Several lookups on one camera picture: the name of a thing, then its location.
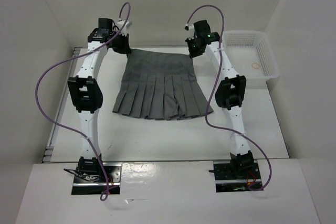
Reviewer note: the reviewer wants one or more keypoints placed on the aluminium table edge rail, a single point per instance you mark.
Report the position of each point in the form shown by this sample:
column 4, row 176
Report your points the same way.
column 54, row 130

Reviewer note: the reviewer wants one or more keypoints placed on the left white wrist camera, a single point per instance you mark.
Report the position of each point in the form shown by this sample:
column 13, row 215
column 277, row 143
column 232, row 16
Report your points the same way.
column 123, row 26

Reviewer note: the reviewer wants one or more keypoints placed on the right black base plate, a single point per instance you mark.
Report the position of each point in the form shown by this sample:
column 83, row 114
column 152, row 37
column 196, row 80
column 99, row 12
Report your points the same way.
column 227, row 181

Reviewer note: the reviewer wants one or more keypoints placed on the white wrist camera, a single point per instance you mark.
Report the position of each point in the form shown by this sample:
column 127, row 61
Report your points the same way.
column 191, row 31
column 123, row 26

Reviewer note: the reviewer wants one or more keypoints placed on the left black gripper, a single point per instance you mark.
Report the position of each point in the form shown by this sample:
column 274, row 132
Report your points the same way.
column 125, row 48

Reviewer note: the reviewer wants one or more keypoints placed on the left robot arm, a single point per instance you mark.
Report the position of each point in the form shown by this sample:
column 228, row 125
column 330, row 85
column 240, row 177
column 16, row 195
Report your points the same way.
column 86, row 95

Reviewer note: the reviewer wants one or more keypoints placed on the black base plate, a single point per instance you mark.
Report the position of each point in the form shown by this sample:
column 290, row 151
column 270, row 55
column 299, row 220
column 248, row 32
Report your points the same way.
column 227, row 181
column 95, row 185

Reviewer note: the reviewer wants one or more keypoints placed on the grey pleated skirt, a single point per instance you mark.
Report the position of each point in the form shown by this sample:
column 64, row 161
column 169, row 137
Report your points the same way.
column 160, row 86

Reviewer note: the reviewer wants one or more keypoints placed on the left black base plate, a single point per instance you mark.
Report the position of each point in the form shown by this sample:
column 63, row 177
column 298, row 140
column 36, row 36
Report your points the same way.
column 95, row 185

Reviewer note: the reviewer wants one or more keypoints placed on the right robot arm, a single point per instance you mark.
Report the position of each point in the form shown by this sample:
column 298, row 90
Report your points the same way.
column 230, row 91

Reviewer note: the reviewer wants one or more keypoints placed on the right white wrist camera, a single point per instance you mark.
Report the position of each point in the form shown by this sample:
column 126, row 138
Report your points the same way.
column 191, row 31

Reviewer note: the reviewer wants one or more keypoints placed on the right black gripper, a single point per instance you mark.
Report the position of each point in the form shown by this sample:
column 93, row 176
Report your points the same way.
column 192, row 53

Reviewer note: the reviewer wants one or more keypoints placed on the white plastic basket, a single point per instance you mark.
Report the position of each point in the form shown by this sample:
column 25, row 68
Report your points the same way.
column 244, row 47

